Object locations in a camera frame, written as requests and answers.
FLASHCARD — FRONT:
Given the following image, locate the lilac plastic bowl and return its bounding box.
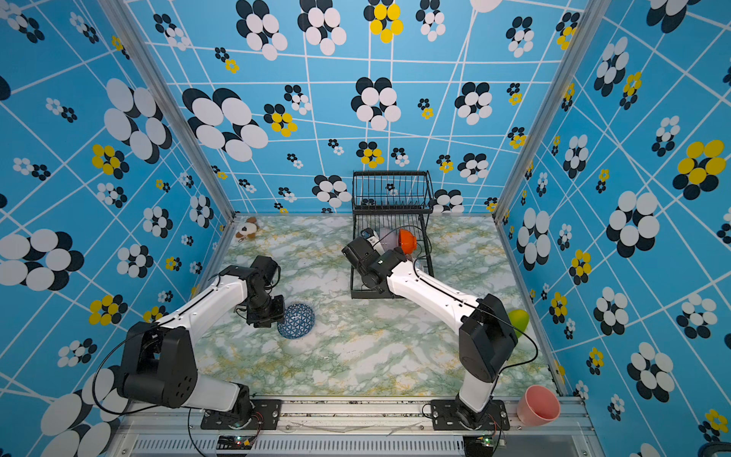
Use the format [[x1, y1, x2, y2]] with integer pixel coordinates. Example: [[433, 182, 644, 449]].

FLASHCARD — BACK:
[[379, 228, 400, 251]]

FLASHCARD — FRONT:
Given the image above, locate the blue patterned bowl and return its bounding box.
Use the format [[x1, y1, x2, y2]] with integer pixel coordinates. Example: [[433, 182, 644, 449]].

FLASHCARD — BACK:
[[277, 303, 315, 340]]

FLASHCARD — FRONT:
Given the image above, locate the orange plastic bowl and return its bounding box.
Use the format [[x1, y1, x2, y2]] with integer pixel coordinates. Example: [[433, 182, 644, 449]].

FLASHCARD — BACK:
[[398, 228, 418, 256]]

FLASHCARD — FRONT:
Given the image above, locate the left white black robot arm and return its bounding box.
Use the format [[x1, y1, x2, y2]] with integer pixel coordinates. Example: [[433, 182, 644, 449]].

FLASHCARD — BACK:
[[118, 255, 285, 413]]

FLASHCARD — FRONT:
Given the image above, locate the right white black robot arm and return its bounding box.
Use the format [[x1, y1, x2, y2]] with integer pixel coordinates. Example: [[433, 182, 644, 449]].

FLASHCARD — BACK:
[[342, 228, 518, 430]]

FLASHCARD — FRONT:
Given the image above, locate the small plush toy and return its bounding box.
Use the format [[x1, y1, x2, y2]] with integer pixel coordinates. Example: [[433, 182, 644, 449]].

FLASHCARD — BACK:
[[234, 217, 260, 243]]

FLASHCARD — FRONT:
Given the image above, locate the left circuit board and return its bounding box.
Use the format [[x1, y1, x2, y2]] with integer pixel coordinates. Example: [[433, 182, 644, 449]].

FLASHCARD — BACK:
[[216, 435, 256, 451]]

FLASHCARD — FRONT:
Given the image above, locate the circuit board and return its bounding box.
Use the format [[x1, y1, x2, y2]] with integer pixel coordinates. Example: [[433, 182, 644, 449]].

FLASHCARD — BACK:
[[216, 435, 256, 451], [463, 436, 495, 457]]

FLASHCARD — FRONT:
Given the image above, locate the green mango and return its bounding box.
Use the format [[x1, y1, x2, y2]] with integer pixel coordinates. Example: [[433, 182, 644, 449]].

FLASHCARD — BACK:
[[508, 308, 530, 338]]

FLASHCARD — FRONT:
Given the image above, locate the right circuit board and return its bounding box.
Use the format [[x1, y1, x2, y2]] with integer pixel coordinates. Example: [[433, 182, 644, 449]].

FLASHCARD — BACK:
[[463, 436, 495, 457]]

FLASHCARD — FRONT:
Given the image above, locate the pink plastic cup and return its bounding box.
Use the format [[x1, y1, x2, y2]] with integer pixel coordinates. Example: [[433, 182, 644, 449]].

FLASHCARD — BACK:
[[516, 385, 562, 427]]

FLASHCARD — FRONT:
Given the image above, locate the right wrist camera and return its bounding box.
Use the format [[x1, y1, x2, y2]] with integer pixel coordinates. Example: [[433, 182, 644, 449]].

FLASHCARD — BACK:
[[360, 228, 385, 255]]

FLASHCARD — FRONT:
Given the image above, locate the black wire dish rack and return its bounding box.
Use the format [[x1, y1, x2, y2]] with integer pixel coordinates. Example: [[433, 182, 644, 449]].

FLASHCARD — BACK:
[[350, 171, 434, 299]]

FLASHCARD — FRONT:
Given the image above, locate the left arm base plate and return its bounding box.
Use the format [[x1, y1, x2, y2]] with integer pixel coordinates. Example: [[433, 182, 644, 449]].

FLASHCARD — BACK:
[[200, 397, 282, 431]]

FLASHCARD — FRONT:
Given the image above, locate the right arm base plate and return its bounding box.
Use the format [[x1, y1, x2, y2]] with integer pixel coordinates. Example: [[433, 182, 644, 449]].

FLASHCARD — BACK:
[[428, 399, 511, 432]]

